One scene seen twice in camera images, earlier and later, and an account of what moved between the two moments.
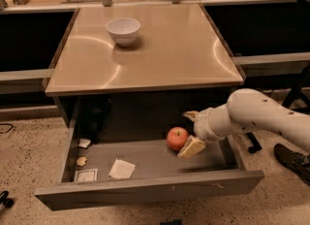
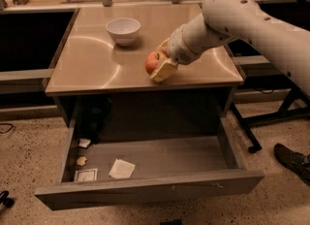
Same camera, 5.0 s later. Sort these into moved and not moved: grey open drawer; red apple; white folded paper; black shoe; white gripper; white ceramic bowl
Moved: white gripper; red apple
Not moved: white folded paper; black shoe; white ceramic bowl; grey open drawer
